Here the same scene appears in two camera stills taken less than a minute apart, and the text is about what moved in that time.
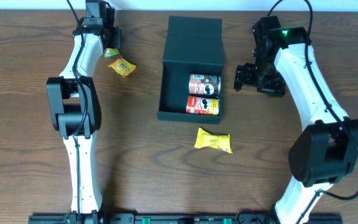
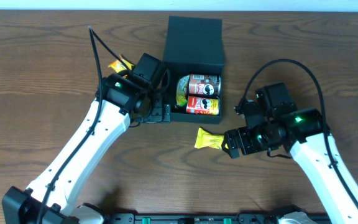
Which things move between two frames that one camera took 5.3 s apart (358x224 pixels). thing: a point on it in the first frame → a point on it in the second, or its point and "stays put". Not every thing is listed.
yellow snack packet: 206,139 stays put
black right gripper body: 258,81 → 233,142
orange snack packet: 123,66 stays put
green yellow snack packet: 110,51 → 181,87
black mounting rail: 183,218 stays put
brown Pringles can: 204,84 stays put
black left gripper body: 115,38 → 160,112
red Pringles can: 207,106 stays put
